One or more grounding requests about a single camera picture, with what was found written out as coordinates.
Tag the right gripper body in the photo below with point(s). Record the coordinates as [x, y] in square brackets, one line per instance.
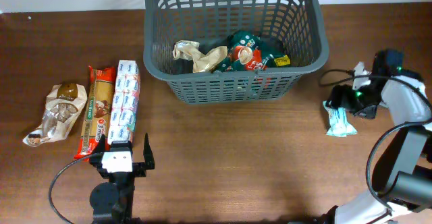
[370, 100]

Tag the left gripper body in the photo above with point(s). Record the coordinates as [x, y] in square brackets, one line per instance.
[138, 170]

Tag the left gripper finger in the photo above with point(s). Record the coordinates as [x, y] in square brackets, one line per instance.
[148, 154]
[100, 147]

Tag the light teal snack packet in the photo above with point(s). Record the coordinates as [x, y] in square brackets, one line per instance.
[338, 122]

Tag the white tissue multipack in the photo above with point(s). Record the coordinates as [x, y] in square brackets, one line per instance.
[125, 102]

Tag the beige brown cookie bag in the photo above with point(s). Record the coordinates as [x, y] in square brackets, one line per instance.
[63, 105]

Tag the red spaghetti pasta pack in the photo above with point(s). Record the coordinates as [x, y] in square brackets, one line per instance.
[98, 110]

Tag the grey plastic shopping basket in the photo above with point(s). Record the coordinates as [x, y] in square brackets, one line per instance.
[293, 27]

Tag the green Nescafe coffee bag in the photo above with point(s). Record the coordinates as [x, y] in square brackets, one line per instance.
[247, 52]

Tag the beige paper bag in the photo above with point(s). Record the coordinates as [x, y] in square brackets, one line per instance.
[188, 50]

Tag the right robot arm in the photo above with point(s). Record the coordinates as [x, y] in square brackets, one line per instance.
[396, 184]

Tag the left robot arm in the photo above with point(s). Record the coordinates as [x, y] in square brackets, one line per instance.
[112, 200]

